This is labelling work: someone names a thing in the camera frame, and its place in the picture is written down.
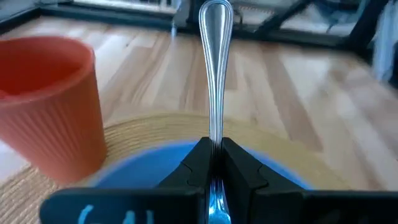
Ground orange ribbed cup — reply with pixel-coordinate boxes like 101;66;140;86
0;35;108;184

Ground round woven straw placemat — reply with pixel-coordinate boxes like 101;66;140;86
0;111;352;224

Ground silver spoon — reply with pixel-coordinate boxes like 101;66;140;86
198;0;234;224

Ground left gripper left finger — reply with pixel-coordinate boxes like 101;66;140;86
39;136;215;224

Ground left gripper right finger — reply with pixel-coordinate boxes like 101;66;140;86
221;137;398;224

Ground light purple bowl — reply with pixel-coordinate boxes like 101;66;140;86
91;139;313;191

